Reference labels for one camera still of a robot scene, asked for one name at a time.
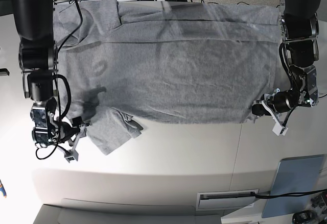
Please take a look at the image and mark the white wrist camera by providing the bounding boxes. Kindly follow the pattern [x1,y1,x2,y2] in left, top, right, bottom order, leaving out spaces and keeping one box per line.
[272,123,288,136]
[64,150,79,163]

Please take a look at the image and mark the blue orange tool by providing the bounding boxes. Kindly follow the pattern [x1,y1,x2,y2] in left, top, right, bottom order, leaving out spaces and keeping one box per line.
[0,181,7,198]

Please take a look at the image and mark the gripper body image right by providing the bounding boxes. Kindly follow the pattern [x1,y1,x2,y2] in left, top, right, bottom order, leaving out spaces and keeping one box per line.
[260,89,296,126]

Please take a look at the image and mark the blue-grey flat panel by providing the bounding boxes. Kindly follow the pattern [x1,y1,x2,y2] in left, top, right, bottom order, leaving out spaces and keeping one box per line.
[261,155,324,218]

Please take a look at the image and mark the white cable tray box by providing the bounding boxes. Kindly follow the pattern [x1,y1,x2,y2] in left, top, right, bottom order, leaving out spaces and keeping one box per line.
[196,189,259,211]

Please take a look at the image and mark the grey T-shirt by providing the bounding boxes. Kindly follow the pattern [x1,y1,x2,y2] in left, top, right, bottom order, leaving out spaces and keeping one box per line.
[54,0,280,155]

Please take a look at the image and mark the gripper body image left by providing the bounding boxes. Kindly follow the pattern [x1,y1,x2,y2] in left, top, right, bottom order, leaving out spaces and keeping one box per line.
[55,121,87,153]

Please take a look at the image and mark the black device bottom right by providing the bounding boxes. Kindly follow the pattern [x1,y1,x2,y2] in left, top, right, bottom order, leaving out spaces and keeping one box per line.
[292,210,317,224]

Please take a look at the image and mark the black cable to tray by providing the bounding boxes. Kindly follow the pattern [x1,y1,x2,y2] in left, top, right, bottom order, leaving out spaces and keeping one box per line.
[250,189,327,200]

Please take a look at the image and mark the robot arm image left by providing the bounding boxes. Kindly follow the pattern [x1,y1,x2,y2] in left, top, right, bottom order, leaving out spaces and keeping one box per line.
[11,0,87,161]

